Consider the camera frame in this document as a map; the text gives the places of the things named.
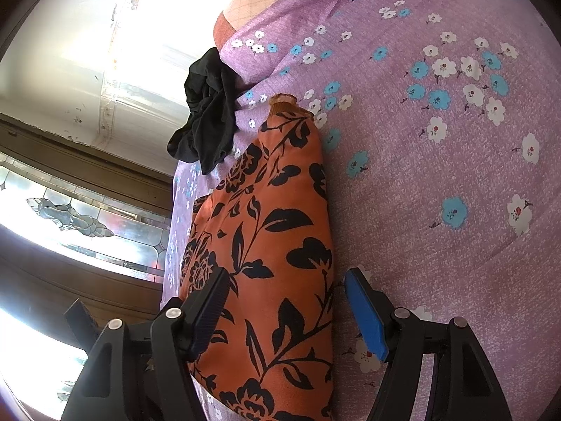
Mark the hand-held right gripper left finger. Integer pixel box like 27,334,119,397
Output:
61,267,231,421

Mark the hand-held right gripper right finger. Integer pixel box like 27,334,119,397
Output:
344,267,513,421

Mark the orange black floral garment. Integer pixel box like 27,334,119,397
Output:
180,93,339,421

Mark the black ribbed object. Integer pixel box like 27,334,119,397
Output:
63,298,103,354

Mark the wooden stained glass door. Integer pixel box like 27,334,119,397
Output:
0,113,177,316

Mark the purple floral bedsheet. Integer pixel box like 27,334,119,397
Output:
163,0,561,421

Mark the black crumpled cloth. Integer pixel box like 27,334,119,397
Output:
167,47,242,175

